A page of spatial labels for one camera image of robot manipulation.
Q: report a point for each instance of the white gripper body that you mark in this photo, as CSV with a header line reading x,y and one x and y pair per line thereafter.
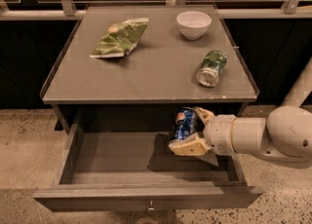
x,y
218,133

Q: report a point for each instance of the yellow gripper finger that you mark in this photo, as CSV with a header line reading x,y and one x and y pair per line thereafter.
x,y
203,114
193,145

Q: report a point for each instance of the blue pepsi can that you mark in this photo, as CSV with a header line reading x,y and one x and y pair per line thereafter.
x,y
185,123

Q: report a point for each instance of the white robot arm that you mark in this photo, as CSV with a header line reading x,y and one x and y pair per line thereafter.
x,y
284,137

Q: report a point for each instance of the green soda can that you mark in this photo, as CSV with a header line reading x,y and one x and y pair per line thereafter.
x,y
211,68

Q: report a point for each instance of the silver drawer knob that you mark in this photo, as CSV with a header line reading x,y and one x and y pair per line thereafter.
x,y
151,206

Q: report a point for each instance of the open grey top drawer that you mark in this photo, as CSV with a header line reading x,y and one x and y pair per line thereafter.
x,y
123,170

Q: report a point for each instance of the grey cabinet with counter top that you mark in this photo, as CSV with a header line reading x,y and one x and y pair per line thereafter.
x,y
161,69

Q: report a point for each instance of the white ceramic bowl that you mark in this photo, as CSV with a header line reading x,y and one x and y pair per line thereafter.
x,y
193,24

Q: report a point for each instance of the white diagonal pipe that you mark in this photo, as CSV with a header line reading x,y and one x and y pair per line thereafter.
x,y
301,88

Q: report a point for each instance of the green chip bag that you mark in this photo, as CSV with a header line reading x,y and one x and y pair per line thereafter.
x,y
120,38

